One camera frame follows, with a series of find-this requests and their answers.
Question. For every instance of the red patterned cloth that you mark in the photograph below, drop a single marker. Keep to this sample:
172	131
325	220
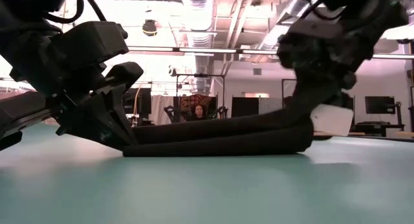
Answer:
191	100

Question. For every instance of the person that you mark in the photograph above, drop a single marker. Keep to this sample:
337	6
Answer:
199	113

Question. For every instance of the black computer monitor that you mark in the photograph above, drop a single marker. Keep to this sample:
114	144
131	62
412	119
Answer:
380	105

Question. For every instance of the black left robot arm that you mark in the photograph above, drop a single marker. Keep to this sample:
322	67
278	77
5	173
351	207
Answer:
26	10

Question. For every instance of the green table mat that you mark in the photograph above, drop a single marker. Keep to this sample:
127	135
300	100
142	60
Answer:
207	191

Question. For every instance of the black metal frame stand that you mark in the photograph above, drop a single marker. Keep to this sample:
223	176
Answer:
200	75

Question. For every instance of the long overhead light bar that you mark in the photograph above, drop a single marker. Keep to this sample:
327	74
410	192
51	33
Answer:
207	50

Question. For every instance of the black hanging dome lamp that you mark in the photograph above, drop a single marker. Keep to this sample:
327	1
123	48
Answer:
149	28

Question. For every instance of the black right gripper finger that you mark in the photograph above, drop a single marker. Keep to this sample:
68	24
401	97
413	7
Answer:
310	94

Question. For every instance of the black divider panel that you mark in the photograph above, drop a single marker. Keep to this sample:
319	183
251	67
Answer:
244	107

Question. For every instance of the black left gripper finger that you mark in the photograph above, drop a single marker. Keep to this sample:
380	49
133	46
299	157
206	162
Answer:
126	73
97	120

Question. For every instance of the black towel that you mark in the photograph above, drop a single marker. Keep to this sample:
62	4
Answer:
210	143

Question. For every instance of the white curtain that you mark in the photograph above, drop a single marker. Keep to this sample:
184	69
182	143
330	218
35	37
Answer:
161	109

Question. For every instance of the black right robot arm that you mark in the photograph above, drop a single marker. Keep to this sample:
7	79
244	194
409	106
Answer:
372	10

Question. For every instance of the silver ventilation duct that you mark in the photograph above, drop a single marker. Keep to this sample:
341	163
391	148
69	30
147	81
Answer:
281	17
200	20

